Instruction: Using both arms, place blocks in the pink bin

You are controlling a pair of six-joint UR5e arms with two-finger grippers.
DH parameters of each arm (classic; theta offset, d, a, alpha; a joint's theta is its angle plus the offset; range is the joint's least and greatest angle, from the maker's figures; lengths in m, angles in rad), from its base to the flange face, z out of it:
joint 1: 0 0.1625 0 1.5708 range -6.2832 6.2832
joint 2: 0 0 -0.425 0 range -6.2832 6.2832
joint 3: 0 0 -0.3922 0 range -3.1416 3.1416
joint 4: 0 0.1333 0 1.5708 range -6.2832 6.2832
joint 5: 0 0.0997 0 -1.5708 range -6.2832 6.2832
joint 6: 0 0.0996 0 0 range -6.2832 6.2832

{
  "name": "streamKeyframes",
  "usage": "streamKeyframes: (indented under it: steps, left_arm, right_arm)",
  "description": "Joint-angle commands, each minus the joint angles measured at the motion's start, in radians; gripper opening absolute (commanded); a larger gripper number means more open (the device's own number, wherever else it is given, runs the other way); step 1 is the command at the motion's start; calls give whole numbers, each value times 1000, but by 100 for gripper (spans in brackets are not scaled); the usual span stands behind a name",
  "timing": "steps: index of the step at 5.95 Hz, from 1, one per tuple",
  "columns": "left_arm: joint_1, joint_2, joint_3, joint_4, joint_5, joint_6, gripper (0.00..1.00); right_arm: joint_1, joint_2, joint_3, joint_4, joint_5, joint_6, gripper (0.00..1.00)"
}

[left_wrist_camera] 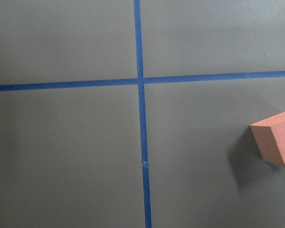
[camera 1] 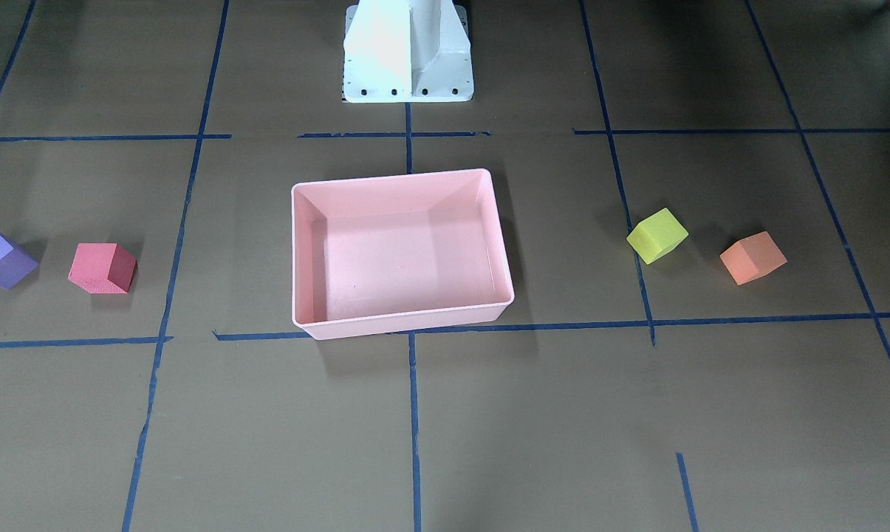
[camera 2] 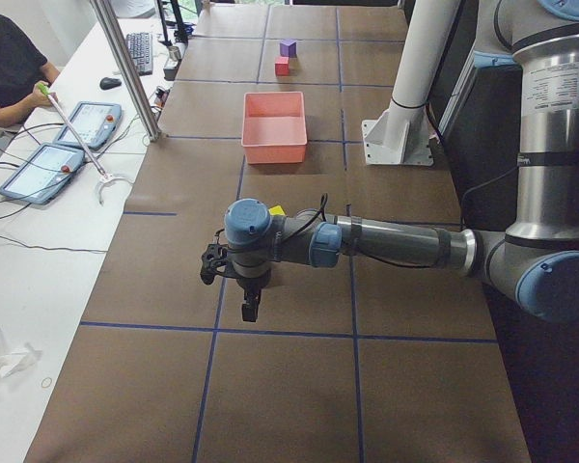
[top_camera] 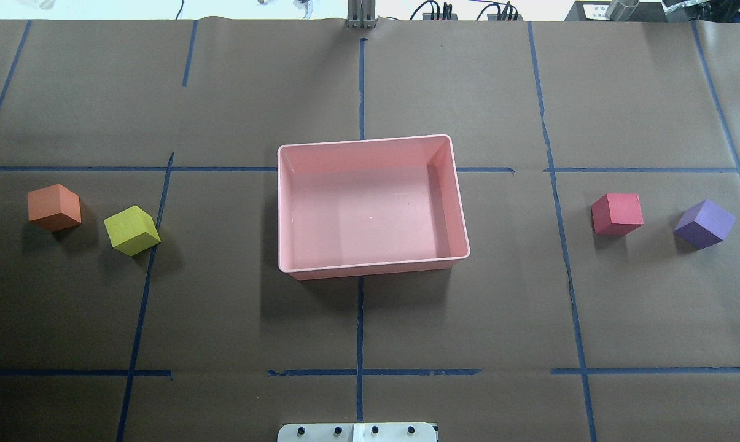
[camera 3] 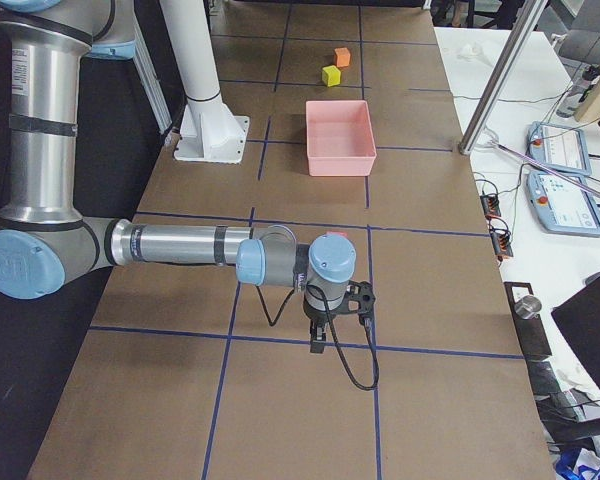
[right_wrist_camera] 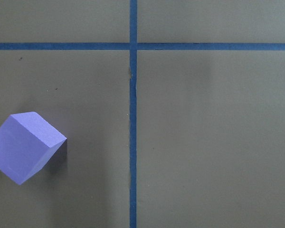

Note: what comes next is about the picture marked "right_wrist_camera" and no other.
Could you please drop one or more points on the purple foam block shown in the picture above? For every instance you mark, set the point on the purple foam block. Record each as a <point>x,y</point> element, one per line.
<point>27,143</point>

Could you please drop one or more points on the vertical blue tape strip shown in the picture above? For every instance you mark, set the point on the vertical blue tape strip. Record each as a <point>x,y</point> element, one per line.
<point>132,113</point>

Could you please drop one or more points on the horizontal blue tape strip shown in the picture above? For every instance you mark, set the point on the horizontal blue tape strip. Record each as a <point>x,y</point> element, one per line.
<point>143,46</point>

